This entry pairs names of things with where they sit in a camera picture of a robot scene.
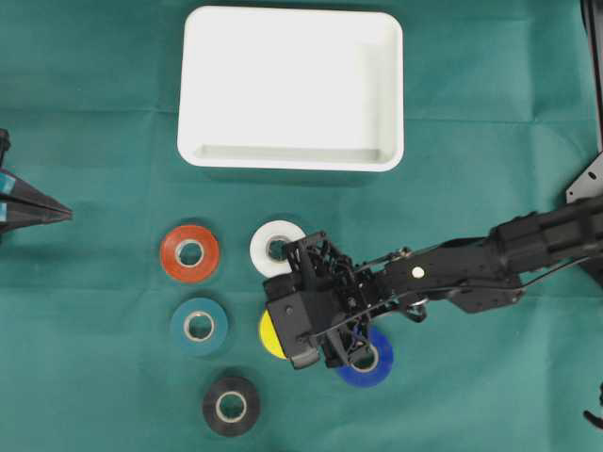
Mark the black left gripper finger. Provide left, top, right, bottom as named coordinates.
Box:
left=1, top=169, right=72, bottom=215
left=1, top=202, right=72, bottom=232

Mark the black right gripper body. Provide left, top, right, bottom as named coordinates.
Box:
left=282, top=232, right=400, bottom=367

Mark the yellow tape roll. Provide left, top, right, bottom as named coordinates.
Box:
left=258, top=311, right=286, bottom=360

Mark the blue tape roll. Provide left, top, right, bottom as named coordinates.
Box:
left=335, top=328, right=394, bottom=388

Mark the white tape roll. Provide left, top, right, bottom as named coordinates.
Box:
left=250, top=220, right=305, bottom=278

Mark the green tape roll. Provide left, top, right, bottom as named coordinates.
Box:
left=170, top=298, right=229, bottom=357

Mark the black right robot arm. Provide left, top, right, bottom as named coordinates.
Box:
left=264, top=196, right=602, bottom=369

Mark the black tape roll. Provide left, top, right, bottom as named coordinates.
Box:
left=202, top=377, right=261, bottom=437

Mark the red tape roll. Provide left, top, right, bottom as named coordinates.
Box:
left=159, top=224, right=220, bottom=283

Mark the white plastic case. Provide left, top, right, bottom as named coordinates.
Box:
left=177, top=6, right=404, bottom=172

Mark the green table cloth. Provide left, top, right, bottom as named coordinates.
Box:
left=1, top=1, right=602, bottom=451

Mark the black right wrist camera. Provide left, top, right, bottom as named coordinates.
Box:
left=263, top=274, right=332, bottom=370

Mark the black aluminium frame rail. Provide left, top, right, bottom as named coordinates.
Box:
left=580, top=0, right=602, bottom=153

